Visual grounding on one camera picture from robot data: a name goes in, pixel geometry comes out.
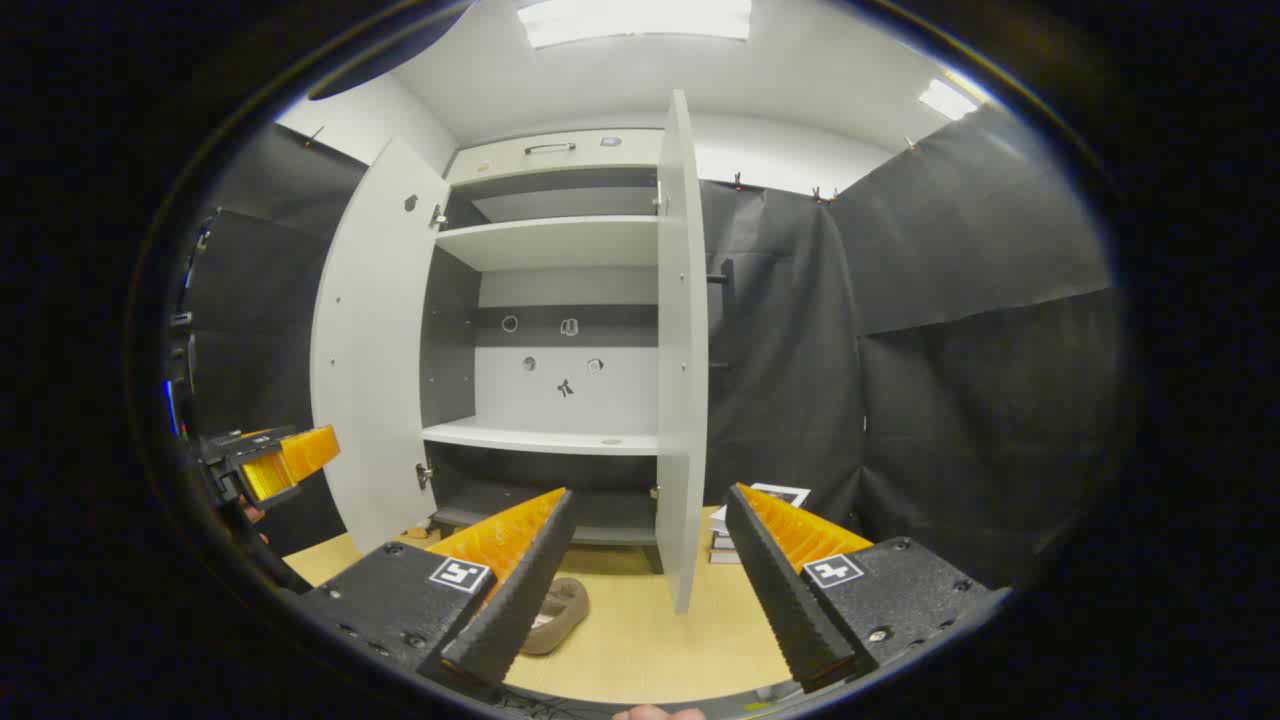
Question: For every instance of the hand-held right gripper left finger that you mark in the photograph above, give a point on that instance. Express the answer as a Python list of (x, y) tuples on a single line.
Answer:
[(530, 580)]

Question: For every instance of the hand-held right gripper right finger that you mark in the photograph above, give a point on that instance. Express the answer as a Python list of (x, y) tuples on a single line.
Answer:
[(775, 590)]

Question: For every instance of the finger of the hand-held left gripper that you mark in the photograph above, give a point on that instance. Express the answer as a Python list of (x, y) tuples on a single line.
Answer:
[(300, 455)]

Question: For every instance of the brown fuzzy shoe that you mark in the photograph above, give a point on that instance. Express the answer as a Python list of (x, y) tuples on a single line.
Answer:
[(558, 612)]

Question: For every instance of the white cabinet door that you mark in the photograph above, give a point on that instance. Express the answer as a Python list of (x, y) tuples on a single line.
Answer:
[(375, 350), (682, 400)]

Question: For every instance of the white shoe cabinet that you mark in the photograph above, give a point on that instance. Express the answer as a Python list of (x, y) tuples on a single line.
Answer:
[(550, 240)]

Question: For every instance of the plain white book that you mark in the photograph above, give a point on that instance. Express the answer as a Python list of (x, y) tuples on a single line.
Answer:
[(723, 556), (722, 542)]

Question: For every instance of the blue edged screen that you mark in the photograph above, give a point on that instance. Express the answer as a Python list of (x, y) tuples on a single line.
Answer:
[(171, 408)]

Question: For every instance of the white book with dark picture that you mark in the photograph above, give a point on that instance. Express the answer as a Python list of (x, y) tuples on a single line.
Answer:
[(782, 494)]

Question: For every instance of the black backdrop cloth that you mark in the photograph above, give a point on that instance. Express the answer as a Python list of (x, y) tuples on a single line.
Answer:
[(260, 280), (950, 350)]

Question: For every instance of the large ceiling light panel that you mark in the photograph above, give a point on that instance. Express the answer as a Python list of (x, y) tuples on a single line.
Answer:
[(635, 22)]

